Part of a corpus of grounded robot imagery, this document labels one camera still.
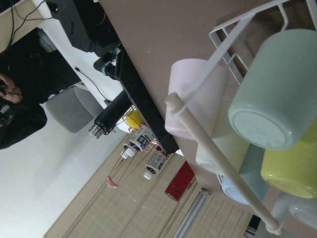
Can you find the copper wire basket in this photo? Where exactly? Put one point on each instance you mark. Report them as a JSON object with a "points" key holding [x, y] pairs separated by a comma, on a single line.
{"points": [[151, 148]]}

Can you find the light blue cup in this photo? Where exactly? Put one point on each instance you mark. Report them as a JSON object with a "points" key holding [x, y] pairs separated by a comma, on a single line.
{"points": [[250, 172]]}

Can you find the pink cup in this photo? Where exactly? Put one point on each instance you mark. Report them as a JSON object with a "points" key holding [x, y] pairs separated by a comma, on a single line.
{"points": [[205, 103]]}

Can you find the red cylinder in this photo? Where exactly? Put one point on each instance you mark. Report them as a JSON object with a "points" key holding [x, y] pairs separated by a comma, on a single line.
{"points": [[180, 182]]}

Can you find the person's hand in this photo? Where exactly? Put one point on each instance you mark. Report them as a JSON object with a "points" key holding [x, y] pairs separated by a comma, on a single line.
{"points": [[9, 91]]}

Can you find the yellow cup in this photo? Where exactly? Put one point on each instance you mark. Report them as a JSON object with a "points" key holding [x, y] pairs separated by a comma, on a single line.
{"points": [[294, 170]]}

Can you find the grey white cup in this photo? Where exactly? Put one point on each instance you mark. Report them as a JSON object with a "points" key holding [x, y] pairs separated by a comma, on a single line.
{"points": [[303, 209]]}

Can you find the green cup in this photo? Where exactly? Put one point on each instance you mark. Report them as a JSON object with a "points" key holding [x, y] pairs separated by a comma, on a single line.
{"points": [[277, 100]]}

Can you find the plastic bottle with label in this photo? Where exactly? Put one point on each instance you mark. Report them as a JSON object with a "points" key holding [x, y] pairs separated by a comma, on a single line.
{"points": [[137, 141]]}

